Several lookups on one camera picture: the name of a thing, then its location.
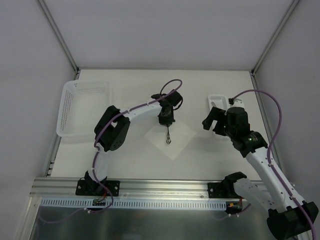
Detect iridescent gold spoon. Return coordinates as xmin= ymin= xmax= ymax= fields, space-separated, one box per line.
xmin=165 ymin=125 xmax=172 ymax=145

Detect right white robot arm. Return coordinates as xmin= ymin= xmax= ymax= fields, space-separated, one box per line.
xmin=202 ymin=107 xmax=319 ymax=240

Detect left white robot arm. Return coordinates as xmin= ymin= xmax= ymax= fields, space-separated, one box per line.
xmin=84 ymin=90 xmax=183 ymax=195

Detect white paper napkin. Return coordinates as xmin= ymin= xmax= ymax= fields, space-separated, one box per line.
xmin=145 ymin=119 xmax=196 ymax=160

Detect small white perforated tray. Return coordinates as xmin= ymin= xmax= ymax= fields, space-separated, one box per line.
xmin=208 ymin=94 xmax=230 ymax=112

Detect large white perforated basket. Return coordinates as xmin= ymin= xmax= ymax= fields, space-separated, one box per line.
xmin=56 ymin=78 xmax=113 ymax=138

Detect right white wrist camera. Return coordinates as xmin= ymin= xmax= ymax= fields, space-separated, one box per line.
xmin=228 ymin=98 xmax=245 ymax=108

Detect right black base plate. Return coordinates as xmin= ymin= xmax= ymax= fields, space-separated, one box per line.
xmin=207 ymin=182 xmax=242 ymax=199

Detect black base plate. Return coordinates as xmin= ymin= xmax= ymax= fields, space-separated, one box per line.
xmin=207 ymin=182 xmax=242 ymax=199
xmin=75 ymin=178 xmax=121 ymax=197

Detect white slotted cable duct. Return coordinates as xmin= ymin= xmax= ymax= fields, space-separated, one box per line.
xmin=40 ymin=197 xmax=227 ymax=211

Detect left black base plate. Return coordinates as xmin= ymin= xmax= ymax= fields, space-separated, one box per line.
xmin=75 ymin=178 xmax=121 ymax=197

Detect left aluminium frame post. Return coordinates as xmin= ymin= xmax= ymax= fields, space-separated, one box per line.
xmin=35 ymin=0 xmax=80 ymax=76

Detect aluminium frame post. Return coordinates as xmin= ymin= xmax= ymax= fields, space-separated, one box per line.
xmin=251 ymin=0 xmax=301 ymax=76
xmin=35 ymin=0 xmax=80 ymax=76

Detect right aluminium frame post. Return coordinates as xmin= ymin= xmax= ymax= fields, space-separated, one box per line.
xmin=251 ymin=0 xmax=301 ymax=76

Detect aluminium mounting rail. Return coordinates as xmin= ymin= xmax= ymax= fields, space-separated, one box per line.
xmin=29 ymin=176 xmax=301 ymax=202

